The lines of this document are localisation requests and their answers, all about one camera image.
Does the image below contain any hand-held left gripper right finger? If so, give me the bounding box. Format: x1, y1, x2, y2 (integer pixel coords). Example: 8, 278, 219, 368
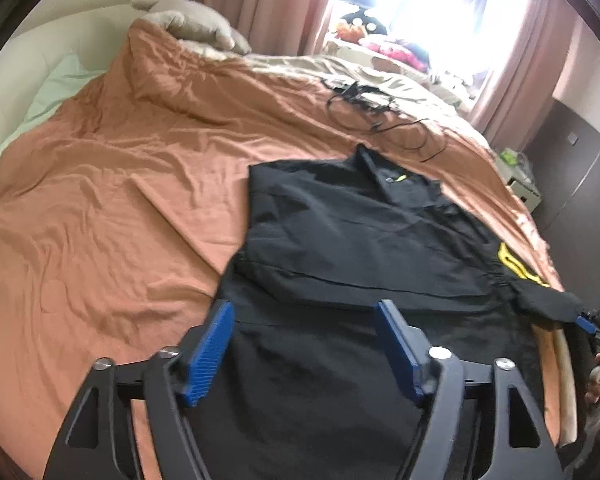
374, 299, 566, 480

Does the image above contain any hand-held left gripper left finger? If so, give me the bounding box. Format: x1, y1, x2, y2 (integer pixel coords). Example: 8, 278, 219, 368
44, 299, 237, 480

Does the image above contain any black jacket with yellow print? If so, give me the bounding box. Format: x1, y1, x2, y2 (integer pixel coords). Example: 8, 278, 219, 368
180, 144, 588, 480

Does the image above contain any beige mattress edge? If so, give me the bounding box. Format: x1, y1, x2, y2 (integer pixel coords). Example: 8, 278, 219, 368
549, 324, 580, 443

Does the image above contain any white nightstand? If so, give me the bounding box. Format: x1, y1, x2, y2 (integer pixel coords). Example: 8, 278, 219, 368
496, 147, 547, 212

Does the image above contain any orange-brown blanket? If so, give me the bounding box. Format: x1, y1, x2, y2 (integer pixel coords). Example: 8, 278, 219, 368
0, 17, 566, 480

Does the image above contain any black electronic device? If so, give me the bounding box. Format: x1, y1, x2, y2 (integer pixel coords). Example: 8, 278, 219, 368
329, 81, 397, 112

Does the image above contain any pink curtain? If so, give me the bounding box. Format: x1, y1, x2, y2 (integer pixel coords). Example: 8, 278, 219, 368
195, 0, 342, 58
464, 0, 587, 147

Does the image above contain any beige bed sheet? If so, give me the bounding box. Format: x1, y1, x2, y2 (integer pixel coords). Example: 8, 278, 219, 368
205, 50, 483, 123

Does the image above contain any pile of pink plush toys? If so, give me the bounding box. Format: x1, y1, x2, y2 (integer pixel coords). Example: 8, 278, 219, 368
359, 35, 432, 75

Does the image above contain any pale green bed sheet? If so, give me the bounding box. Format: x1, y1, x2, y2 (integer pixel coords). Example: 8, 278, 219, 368
0, 55, 112, 206

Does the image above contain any beige plush pillow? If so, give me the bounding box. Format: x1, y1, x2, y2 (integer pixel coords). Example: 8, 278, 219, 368
130, 0, 253, 56

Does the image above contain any black and orange plush toy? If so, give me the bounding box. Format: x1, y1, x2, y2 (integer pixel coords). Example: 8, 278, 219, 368
334, 7, 382, 41

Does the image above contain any cream padded headboard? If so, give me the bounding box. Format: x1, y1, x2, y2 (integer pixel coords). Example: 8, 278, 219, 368
0, 0, 201, 171

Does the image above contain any black cable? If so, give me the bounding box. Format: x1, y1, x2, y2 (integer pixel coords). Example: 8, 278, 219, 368
367, 109, 449, 163

